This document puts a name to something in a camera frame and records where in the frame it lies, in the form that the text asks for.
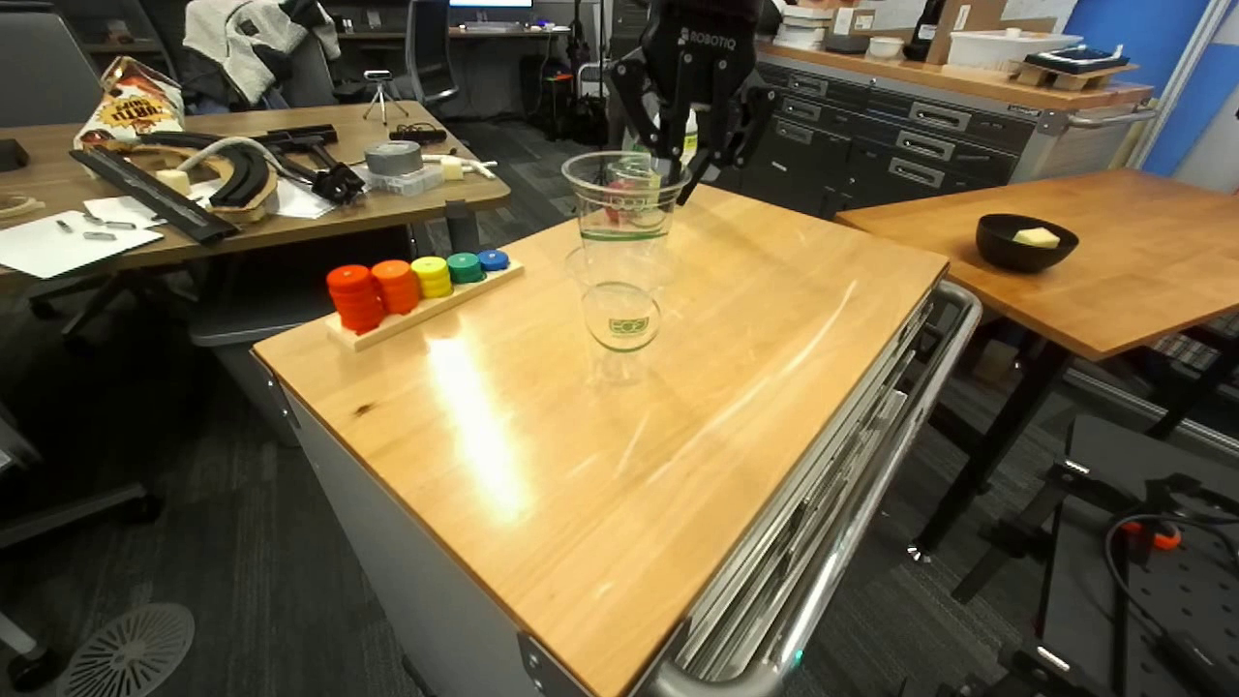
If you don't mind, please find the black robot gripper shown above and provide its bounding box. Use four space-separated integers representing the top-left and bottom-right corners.
610 0 781 214

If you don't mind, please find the clear plastic cup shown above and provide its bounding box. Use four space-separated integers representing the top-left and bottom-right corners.
558 149 691 251
566 239 678 386

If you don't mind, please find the dark drawer cabinet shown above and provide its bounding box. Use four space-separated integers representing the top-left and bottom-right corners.
734 35 1157 222

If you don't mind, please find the wooden office desk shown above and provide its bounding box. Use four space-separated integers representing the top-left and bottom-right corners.
0 98 514 322

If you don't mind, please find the grey tape roll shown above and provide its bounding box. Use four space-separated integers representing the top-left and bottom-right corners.
363 137 432 187

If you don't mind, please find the yellow stacking disc pile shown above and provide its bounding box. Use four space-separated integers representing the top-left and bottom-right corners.
408 251 459 301

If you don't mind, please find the colourful toy blocks row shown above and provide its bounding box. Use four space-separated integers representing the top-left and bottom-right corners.
322 251 527 354

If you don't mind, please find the black bowl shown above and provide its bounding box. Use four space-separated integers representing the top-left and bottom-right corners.
971 208 1083 274

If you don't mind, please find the orange stacking disc pile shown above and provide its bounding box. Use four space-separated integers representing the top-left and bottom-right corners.
370 254 428 319

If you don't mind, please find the red stacking disc pile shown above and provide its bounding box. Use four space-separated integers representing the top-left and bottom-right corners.
322 261 392 337

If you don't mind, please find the black handheld tool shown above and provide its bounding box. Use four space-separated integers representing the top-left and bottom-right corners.
252 119 370 208

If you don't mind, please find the metal tool cart wooden top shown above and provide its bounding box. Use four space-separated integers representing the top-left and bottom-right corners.
250 180 987 697

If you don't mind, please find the white jacket on chair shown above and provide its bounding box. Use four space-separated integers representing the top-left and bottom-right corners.
179 0 349 110

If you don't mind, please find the wooden table with black legs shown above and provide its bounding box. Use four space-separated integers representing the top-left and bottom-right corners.
838 167 1239 567

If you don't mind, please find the long black bar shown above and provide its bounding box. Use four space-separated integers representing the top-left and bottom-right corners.
70 145 244 248

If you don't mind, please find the yellow snack bag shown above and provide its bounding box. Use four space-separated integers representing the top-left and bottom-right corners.
74 56 188 149

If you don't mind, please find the white paper sheet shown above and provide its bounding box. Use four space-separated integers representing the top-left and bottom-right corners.
0 207 167 282

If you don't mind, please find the round floor fan grille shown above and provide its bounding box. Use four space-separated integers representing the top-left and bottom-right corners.
55 599 203 697

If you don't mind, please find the black curved hose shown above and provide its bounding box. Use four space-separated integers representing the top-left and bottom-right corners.
189 132 284 216

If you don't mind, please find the orange clamp handle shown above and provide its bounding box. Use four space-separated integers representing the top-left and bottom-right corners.
1110 513 1185 559

